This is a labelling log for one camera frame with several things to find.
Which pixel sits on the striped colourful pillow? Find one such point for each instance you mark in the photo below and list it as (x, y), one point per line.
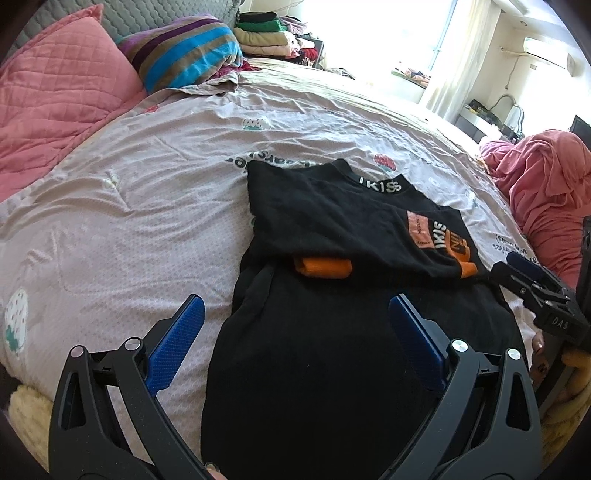
(184, 50)

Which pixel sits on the clutter on window sill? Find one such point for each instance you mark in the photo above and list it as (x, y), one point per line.
(411, 76)

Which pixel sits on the stack of folded clothes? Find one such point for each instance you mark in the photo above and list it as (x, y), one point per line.
(272, 37)

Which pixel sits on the person's left hand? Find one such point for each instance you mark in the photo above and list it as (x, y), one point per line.
(216, 473)

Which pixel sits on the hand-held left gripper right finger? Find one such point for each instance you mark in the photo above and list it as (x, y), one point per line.
(418, 339)

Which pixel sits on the pink quilted pillow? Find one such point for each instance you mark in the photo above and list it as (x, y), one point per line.
(60, 97)

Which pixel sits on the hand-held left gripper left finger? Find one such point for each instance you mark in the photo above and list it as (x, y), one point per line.
(178, 339)

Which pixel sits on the cream fluffy blanket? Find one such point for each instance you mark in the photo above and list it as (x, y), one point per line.
(27, 415)

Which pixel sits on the pink crumpled blanket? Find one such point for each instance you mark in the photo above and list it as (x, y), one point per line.
(545, 184)

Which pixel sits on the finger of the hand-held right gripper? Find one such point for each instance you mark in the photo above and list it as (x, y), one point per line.
(517, 281)
(524, 263)

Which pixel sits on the white curtain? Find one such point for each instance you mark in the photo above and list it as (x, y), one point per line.
(455, 60)

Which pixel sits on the white air conditioner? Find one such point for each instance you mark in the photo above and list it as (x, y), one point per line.
(547, 50)

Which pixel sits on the person's right hand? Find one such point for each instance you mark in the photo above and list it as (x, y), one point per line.
(540, 362)

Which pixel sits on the white desk with clutter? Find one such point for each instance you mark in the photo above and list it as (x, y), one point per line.
(485, 120)

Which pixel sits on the grey quilted headboard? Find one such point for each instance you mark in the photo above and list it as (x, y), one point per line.
(138, 18)

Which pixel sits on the printed pale bed sheet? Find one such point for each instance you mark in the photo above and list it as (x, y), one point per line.
(138, 184)

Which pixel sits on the black sweater with orange cuffs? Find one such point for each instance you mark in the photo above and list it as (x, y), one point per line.
(332, 332)

